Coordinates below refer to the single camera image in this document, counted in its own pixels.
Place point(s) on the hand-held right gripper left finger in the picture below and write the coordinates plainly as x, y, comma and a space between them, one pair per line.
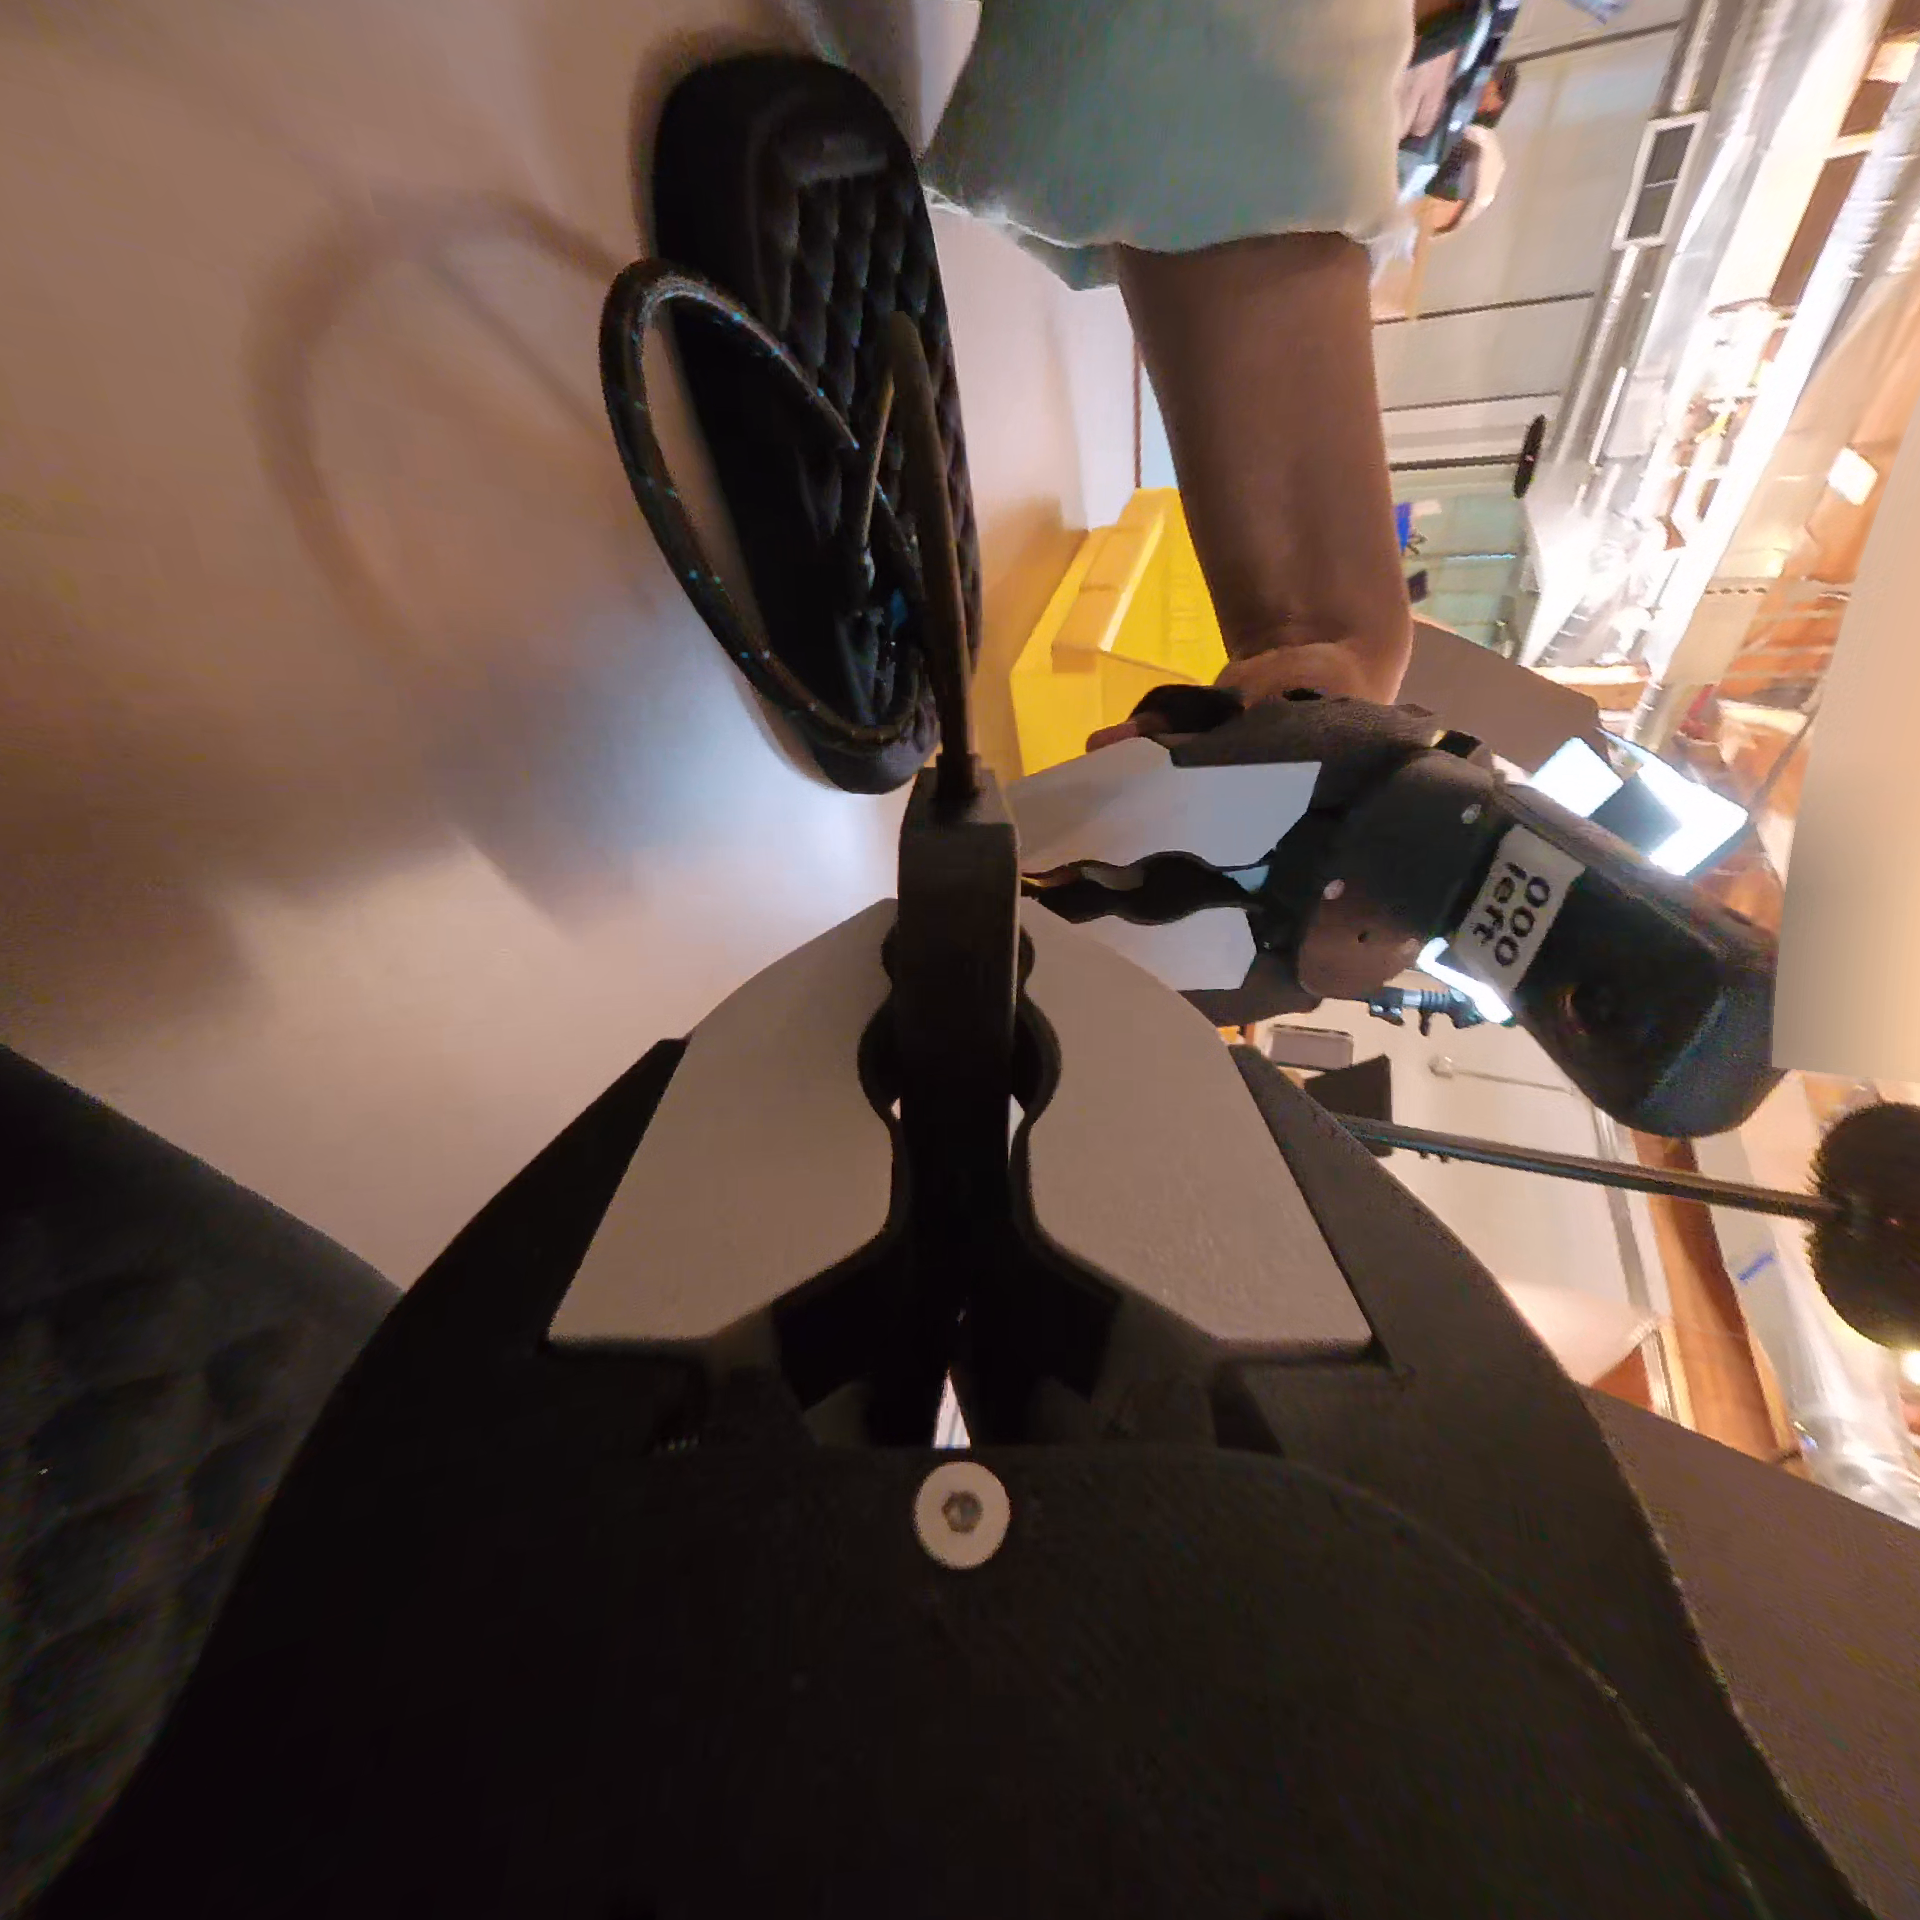
735, 1169

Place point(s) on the silver air duct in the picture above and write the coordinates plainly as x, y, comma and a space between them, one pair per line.
1725, 302

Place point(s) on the black hdmi adapter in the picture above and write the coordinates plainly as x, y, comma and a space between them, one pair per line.
961, 886

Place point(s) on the black quilted wrist rest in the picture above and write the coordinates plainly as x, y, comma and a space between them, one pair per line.
794, 180

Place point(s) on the fuzzy boom microphone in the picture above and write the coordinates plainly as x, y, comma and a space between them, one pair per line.
1874, 1223

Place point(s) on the person's left hand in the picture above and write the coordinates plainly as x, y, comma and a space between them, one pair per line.
1319, 669

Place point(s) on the person's left forearm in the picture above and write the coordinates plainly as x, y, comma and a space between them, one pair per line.
1275, 450

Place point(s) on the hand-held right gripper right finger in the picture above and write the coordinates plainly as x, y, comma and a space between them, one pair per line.
1187, 1185

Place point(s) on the led light panel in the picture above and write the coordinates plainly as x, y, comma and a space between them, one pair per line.
1663, 816

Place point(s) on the yellow divided bin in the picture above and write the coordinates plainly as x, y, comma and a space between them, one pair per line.
1112, 630

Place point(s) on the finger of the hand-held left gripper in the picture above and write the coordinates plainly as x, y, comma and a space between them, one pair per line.
1169, 811
1224, 952

